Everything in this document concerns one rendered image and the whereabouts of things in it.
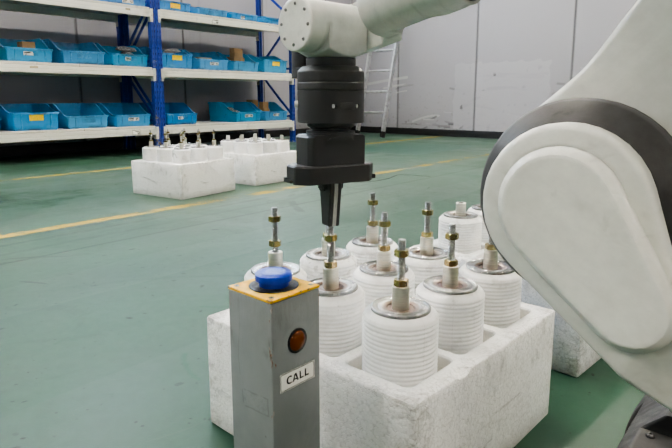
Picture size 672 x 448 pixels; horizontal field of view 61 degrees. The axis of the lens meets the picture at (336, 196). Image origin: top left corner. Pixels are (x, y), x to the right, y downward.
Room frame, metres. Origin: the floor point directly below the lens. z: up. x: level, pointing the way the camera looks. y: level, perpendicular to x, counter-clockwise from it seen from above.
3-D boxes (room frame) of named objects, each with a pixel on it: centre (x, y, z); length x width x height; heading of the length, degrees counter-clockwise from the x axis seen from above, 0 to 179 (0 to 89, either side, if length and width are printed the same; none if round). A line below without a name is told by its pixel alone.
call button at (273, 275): (0.59, 0.07, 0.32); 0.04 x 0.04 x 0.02
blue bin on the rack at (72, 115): (5.07, 2.30, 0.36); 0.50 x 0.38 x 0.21; 51
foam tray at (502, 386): (0.85, -0.07, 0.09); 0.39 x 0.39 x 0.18; 48
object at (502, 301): (0.86, -0.24, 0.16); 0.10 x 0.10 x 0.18
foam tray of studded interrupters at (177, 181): (3.12, 0.84, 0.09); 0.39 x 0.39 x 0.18; 57
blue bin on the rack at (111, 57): (5.41, 2.03, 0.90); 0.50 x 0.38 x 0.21; 50
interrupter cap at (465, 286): (0.77, -0.16, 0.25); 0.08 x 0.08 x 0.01
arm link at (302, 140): (0.77, 0.01, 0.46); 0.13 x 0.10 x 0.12; 120
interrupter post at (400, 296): (0.68, -0.08, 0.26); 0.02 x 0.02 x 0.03
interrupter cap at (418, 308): (0.68, -0.08, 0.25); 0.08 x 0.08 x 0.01
